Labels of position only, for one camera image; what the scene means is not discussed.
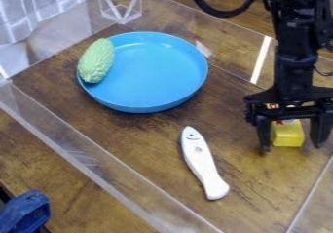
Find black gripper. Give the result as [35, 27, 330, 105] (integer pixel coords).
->
[246, 86, 333, 153]

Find yellow toy brick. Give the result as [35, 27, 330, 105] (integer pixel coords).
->
[271, 119, 306, 147]

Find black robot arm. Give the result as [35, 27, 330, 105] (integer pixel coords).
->
[246, 0, 333, 153]

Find blue round tray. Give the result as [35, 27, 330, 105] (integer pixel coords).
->
[80, 31, 208, 113]

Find green bumpy toy gourd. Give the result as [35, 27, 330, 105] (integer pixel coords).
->
[79, 38, 115, 83]

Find blue clamp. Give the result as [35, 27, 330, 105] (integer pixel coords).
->
[0, 190, 51, 233]

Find white checked curtain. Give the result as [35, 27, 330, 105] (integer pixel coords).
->
[0, 0, 86, 46]

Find clear acrylic enclosure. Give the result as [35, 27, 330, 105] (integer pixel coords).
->
[0, 0, 333, 233]

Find black cable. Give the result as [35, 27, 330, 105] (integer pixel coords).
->
[187, 0, 262, 19]

